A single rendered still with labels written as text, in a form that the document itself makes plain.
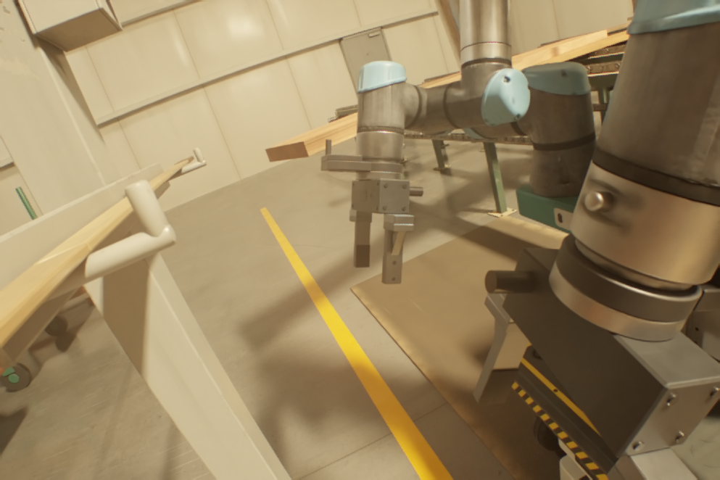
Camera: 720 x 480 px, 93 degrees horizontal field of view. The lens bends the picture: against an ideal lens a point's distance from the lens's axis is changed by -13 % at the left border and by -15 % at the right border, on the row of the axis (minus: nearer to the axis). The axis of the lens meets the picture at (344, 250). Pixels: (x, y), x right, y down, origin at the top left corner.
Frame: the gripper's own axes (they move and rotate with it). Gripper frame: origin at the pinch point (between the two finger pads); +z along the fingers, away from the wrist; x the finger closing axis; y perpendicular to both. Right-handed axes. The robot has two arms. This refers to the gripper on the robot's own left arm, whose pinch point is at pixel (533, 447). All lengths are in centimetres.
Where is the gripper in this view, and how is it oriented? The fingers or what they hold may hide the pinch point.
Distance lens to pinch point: 33.3
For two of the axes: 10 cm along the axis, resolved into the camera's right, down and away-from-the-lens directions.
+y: -9.9, -0.3, -1.7
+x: 1.3, 4.7, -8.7
